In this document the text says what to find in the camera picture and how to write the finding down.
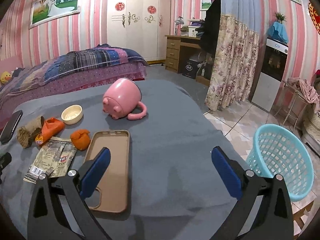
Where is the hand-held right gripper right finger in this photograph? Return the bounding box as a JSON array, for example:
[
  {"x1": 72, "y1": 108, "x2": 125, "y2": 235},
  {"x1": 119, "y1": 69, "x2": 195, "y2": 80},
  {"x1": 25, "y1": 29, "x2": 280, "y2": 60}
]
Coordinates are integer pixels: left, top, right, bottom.
[{"x1": 211, "y1": 146, "x2": 294, "y2": 240}]

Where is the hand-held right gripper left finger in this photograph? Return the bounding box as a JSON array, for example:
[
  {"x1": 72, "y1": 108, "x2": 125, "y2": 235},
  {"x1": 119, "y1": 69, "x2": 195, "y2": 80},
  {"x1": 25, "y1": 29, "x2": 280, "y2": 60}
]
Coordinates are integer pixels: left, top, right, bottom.
[{"x1": 27, "y1": 147, "x2": 112, "y2": 240}]

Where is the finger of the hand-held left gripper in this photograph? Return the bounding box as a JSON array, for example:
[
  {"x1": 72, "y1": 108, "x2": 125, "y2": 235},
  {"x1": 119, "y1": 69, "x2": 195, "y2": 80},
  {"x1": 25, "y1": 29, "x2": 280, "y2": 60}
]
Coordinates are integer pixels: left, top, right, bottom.
[{"x1": 0, "y1": 152, "x2": 12, "y2": 183}]

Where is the tangerine peel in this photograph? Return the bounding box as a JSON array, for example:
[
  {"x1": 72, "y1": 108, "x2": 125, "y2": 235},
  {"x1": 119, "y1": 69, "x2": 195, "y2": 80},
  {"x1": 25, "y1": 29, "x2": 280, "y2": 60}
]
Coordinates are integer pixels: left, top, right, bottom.
[{"x1": 70, "y1": 129, "x2": 91, "y2": 151}]

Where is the large brown paper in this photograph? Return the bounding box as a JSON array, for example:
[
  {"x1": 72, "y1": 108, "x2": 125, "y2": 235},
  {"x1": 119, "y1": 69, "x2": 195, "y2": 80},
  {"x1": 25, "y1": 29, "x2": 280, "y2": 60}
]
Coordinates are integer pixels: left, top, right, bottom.
[{"x1": 17, "y1": 116, "x2": 45, "y2": 148}]

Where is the light blue plastic basket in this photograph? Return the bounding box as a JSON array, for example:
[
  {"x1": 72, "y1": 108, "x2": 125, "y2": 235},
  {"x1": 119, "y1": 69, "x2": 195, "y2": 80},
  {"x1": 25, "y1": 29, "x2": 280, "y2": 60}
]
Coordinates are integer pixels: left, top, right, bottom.
[{"x1": 245, "y1": 124, "x2": 314, "y2": 202}]

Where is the silver snack wrapper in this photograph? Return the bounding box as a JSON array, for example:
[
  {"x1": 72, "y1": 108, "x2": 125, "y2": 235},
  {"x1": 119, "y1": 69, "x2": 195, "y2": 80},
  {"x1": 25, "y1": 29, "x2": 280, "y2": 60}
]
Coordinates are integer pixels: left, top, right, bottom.
[{"x1": 23, "y1": 136, "x2": 78, "y2": 184}]

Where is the orange snack wrapper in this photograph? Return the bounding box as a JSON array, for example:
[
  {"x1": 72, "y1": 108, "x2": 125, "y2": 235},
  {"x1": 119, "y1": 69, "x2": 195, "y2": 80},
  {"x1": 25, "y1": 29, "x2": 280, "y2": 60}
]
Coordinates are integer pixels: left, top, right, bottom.
[{"x1": 35, "y1": 117, "x2": 65, "y2": 147}]

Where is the small cream bowl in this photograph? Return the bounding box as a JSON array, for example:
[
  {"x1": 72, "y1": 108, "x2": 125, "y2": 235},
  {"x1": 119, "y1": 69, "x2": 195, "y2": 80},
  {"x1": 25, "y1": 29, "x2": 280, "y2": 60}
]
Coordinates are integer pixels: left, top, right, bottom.
[{"x1": 61, "y1": 104, "x2": 83, "y2": 125}]

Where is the tan phone case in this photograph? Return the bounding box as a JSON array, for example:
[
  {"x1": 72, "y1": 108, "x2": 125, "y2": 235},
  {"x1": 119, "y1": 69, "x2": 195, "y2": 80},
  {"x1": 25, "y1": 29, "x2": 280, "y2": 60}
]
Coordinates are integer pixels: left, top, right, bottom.
[{"x1": 82, "y1": 129, "x2": 131, "y2": 214}]

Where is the black smartphone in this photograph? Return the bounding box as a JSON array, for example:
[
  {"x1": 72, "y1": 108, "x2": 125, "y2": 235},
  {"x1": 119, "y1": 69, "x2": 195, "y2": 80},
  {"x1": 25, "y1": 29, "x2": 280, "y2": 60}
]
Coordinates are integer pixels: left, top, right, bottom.
[{"x1": 0, "y1": 110, "x2": 23, "y2": 145}]

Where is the grey-blue tablecloth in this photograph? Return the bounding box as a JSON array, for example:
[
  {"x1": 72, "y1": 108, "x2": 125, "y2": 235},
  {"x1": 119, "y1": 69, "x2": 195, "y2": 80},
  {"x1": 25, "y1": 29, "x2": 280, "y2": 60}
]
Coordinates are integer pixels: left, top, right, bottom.
[{"x1": 0, "y1": 79, "x2": 250, "y2": 240}]

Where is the pink pig mug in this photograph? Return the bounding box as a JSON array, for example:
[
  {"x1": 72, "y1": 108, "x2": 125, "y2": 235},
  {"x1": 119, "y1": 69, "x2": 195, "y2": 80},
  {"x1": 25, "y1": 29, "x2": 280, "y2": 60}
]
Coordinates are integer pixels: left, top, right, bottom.
[{"x1": 102, "y1": 77, "x2": 147, "y2": 120}]

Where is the yellow duck plush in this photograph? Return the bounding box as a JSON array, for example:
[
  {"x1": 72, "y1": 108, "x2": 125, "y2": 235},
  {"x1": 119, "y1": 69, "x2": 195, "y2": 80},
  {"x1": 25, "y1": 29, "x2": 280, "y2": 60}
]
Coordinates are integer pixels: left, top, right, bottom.
[{"x1": 0, "y1": 71, "x2": 12, "y2": 85}]

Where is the wooden stool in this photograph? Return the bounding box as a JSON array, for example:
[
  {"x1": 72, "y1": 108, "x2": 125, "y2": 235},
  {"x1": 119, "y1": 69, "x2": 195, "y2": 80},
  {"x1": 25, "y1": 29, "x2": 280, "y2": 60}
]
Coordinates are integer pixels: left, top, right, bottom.
[{"x1": 291, "y1": 200, "x2": 315, "y2": 235}]

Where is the water dispenser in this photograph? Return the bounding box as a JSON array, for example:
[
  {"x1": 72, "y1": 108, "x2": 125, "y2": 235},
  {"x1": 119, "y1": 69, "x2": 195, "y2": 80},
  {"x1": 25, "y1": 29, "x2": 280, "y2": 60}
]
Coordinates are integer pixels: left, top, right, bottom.
[{"x1": 251, "y1": 38, "x2": 289, "y2": 113}]

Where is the bed with purple dotted cover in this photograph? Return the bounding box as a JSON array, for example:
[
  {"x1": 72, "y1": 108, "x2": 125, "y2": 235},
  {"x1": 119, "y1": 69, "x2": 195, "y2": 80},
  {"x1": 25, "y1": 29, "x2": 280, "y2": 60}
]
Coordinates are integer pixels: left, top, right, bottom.
[{"x1": 0, "y1": 44, "x2": 150, "y2": 130}]

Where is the floral covered cabinet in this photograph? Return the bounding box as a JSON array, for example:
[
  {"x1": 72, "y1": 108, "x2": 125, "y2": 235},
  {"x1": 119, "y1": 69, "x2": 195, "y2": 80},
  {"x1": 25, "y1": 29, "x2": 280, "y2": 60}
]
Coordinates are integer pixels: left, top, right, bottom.
[{"x1": 301, "y1": 102, "x2": 320, "y2": 155}]

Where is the metal rack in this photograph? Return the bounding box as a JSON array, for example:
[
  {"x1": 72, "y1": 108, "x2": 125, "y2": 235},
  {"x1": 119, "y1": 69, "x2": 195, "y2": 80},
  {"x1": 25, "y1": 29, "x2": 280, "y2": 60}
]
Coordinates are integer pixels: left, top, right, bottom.
[{"x1": 274, "y1": 80, "x2": 313, "y2": 130}]

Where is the pink padded headboard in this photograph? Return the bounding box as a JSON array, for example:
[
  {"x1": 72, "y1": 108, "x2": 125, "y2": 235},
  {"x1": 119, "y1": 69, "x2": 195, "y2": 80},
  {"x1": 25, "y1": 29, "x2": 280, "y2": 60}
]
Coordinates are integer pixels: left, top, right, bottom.
[{"x1": 0, "y1": 56, "x2": 24, "y2": 74}]

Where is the blue and floral curtain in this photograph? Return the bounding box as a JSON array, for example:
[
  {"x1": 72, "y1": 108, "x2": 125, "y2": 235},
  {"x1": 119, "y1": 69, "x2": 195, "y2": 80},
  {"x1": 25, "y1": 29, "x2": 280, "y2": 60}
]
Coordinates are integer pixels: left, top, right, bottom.
[{"x1": 205, "y1": 0, "x2": 262, "y2": 112}]

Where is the black box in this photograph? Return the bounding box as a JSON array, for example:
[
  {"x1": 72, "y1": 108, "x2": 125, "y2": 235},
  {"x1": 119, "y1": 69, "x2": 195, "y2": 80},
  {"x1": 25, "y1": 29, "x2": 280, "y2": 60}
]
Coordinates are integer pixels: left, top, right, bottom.
[{"x1": 182, "y1": 60, "x2": 200, "y2": 78}]

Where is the striped patchwork quilt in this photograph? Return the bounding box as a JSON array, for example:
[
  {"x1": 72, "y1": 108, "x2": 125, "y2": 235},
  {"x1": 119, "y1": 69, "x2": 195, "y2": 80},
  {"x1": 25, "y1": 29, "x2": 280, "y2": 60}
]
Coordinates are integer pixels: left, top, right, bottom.
[{"x1": 0, "y1": 44, "x2": 150, "y2": 100}]

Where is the pink garment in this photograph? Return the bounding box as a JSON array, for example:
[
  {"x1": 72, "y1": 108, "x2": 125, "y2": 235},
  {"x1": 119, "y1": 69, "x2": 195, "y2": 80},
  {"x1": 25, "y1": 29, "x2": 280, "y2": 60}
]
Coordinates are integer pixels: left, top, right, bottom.
[{"x1": 287, "y1": 77, "x2": 320, "y2": 104}]

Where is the wooden desk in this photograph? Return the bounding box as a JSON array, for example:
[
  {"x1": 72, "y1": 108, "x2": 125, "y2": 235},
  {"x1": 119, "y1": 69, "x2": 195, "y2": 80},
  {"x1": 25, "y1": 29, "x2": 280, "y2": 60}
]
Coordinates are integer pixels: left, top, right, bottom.
[{"x1": 165, "y1": 34, "x2": 213, "y2": 85}]

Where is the white wardrobe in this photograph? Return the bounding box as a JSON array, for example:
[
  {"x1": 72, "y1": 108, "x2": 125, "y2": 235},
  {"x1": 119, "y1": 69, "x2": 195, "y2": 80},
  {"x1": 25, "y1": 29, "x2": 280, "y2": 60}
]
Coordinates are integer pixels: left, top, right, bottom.
[{"x1": 107, "y1": 0, "x2": 170, "y2": 62}]

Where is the black hanging coat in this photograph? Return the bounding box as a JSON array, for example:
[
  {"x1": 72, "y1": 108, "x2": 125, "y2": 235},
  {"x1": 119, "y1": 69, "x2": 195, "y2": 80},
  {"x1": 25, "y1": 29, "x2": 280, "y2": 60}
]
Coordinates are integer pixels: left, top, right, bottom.
[{"x1": 200, "y1": 0, "x2": 222, "y2": 55}]

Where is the white box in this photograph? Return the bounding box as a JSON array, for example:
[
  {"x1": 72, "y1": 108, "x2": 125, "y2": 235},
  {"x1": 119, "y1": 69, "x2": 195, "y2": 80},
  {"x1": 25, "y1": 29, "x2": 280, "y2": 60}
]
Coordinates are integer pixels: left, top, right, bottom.
[{"x1": 180, "y1": 25, "x2": 200, "y2": 37}]

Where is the blue cloth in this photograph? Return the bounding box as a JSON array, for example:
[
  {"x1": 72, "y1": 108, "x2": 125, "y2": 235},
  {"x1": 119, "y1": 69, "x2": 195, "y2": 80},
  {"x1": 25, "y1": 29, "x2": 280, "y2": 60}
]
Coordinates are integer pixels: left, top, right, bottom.
[{"x1": 266, "y1": 21, "x2": 289, "y2": 44}]

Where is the desk lamp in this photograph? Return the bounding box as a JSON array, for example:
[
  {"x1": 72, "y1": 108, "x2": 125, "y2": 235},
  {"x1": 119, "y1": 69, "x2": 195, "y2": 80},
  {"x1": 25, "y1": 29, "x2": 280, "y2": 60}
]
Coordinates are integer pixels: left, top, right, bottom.
[{"x1": 174, "y1": 16, "x2": 185, "y2": 36}]

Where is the framed wedding photo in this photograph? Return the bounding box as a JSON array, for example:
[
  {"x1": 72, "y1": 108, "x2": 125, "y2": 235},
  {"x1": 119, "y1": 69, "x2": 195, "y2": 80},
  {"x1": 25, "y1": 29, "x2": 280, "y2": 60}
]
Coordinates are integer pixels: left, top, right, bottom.
[{"x1": 28, "y1": 0, "x2": 83, "y2": 30}]

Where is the small framed portrait photo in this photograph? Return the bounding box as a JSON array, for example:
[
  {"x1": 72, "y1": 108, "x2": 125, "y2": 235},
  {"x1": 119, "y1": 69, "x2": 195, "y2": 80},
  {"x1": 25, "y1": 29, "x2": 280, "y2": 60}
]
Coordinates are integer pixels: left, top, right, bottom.
[{"x1": 201, "y1": 0, "x2": 216, "y2": 11}]

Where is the red heart wall decoration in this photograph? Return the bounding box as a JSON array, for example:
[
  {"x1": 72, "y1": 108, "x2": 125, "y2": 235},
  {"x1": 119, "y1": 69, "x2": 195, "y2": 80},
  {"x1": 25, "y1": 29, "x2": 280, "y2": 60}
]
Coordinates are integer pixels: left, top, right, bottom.
[{"x1": 308, "y1": 3, "x2": 320, "y2": 35}]

